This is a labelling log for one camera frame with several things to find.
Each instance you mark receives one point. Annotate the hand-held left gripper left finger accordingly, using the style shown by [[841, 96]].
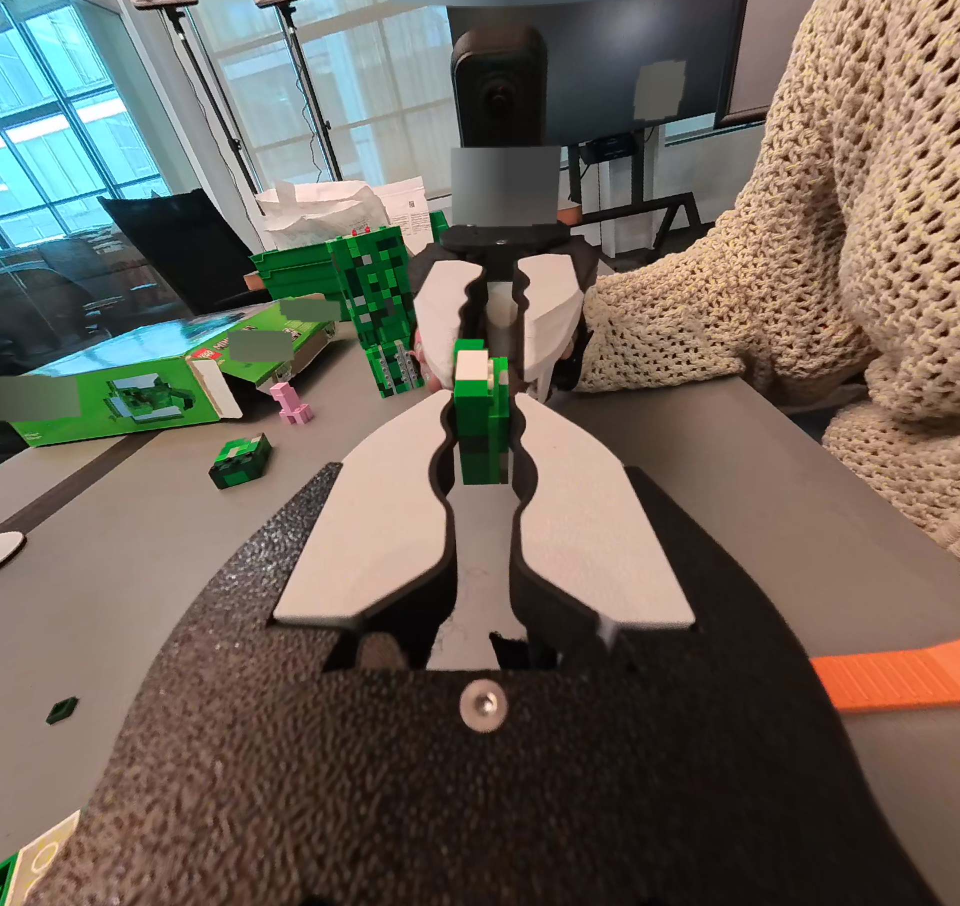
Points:
[[367, 538]]

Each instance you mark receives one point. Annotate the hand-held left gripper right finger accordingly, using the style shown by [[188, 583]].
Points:
[[592, 531]]

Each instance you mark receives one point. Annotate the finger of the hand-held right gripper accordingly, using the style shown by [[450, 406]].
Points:
[[551, 306], [442, 313]]

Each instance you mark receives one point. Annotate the green and white lego build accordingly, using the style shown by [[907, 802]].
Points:
[[480, 418]]

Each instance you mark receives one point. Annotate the person's right forearm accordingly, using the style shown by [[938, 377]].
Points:
[[712, 306]]

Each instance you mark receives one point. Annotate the green pixel lego figure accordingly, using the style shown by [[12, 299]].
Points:
[[375, 283]]

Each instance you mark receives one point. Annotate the small green lego head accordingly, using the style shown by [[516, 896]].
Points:
[[240, 462]]

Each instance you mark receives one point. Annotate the pink lego pig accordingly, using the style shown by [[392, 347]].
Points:
[[294, 405]]

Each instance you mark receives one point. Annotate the green lego set box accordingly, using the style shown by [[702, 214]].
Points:
[[161, 396]]

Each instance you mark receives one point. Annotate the orange lego brick separator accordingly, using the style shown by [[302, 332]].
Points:
[[892, 677]]

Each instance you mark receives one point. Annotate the small dark lego tile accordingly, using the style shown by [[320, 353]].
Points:
[[61, 709]]

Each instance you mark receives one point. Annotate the lego instruction booklet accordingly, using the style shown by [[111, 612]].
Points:
[[37, 861]]

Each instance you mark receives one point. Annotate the person's right hand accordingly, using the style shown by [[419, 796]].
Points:
[[435, 377]]

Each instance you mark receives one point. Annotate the white printed paper sheet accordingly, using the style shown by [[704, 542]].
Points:
[[405, 205]]

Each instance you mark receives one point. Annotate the green plastic bin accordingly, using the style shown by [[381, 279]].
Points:
[[292, 272]]

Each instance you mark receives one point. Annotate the white paper bag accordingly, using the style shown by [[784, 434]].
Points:
[[322, 212]]

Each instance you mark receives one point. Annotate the monitor stand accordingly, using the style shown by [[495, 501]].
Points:
[[649, 171]]

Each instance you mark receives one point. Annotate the large black monitor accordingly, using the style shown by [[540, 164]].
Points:
[[600, 73]]

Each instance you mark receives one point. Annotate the black light stand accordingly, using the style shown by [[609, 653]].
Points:
[[311, 88], [214, 103]]

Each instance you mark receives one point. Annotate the black chair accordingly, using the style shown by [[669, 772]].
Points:
[[180, 246]]

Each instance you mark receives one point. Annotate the white flat rounded pad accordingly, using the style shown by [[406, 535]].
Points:
[[9, 548]]

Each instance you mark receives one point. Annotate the dark wall screen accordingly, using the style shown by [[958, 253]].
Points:
[[757, 43]]

